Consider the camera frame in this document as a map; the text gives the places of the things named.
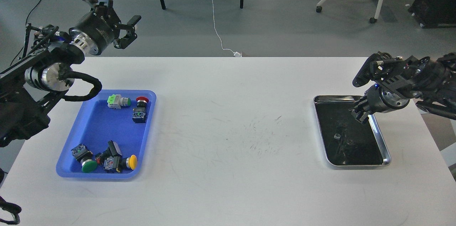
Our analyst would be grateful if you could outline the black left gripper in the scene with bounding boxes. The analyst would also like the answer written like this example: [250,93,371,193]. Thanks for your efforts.
[69,0,142,56]

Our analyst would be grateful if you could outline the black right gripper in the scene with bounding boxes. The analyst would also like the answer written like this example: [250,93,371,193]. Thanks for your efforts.
[351,85,410,124]

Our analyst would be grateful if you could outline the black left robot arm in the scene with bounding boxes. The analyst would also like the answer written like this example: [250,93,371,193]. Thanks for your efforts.
[0,0,142,148]

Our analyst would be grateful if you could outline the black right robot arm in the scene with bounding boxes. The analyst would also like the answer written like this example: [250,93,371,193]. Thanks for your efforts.
[351,52,456,124]

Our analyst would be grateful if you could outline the silver metal tray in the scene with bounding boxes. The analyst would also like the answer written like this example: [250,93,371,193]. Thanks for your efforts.
[313,96,392,169]

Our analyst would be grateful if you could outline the blue plastic tray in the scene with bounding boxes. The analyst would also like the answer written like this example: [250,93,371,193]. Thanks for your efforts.
[56,89,157,180]

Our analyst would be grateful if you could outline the red mushroom push button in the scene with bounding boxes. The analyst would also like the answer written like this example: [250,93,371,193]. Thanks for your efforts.
[132,96,149,124]

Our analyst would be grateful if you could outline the black equipment case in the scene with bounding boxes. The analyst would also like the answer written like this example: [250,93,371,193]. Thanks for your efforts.
[408,0,456,29]

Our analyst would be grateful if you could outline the green mushroom push button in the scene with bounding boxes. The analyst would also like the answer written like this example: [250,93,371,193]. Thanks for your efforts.
[71,144,98,173]

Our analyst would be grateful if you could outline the green white push button switch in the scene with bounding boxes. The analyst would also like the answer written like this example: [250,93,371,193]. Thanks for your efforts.
[107,94,131,109]

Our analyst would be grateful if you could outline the black switch contact block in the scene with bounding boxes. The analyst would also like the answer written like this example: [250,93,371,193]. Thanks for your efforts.
[95,140,123,165]

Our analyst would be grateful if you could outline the yellow push button switch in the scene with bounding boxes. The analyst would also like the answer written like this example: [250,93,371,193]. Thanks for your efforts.
[103,155,138,173]

